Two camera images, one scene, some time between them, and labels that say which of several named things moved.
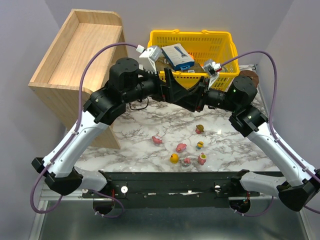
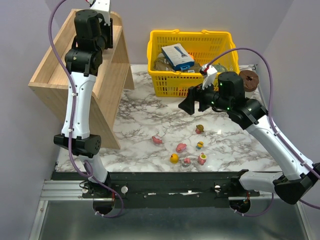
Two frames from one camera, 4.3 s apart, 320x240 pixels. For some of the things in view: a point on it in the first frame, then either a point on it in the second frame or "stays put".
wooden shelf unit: [55, 81] stays put
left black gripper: [162, 86] → [109, 35]
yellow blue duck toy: [200, 144] stays put
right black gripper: [203, 93] stays put
